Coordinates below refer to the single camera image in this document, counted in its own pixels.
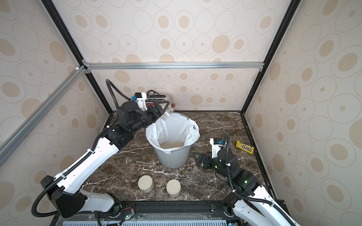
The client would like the glass jar with rice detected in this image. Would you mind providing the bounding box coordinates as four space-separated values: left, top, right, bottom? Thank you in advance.
160 106 174 121

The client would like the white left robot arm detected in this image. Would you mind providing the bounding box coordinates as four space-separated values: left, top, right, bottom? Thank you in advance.
31 99 173 218

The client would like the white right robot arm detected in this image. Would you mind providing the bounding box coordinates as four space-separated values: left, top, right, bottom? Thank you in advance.
193 148 299 226

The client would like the red polka dot toaster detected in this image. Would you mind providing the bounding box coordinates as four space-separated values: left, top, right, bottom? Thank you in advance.
146 93 176 111

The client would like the white plastic bin liner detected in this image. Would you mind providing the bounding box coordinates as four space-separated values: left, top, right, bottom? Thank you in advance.
146 113 200 154

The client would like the beige lidded jar right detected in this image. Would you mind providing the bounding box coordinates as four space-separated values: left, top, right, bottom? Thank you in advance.
166 179 181 198

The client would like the beige lidded jar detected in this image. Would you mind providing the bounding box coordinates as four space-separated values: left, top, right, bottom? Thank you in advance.
138 175 154 193
166 179 181 198

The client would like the yellow candy packet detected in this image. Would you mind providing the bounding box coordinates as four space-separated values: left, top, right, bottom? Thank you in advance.
236 141 255 154

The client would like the beige lidded jar left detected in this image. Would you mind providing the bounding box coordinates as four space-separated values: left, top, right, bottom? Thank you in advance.
138 175 154 193

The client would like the black toaster power cord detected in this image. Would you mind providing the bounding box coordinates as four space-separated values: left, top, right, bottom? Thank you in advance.
146 89 166 98

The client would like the aluminium horizontal back rail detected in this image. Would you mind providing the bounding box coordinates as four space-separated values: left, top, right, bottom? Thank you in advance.
85 62 264 70

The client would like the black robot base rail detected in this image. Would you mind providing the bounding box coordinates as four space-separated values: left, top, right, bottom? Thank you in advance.
99 200 240 226

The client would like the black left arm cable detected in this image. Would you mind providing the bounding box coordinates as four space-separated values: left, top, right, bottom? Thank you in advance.
31 79 132 218

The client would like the black vertical frame post left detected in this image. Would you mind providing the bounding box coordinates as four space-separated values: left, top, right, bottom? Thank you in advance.
41 0 113 115

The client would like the black vertical frame post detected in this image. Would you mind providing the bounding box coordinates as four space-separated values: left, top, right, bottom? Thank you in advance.
240 0 302 116
41 0 113 115

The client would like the aluminium left side rail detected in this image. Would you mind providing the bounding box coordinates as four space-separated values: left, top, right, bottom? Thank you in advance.
1 66 85 165

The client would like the black vertical frame post right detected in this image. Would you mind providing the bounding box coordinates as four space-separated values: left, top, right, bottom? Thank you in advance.
240 0 302 116

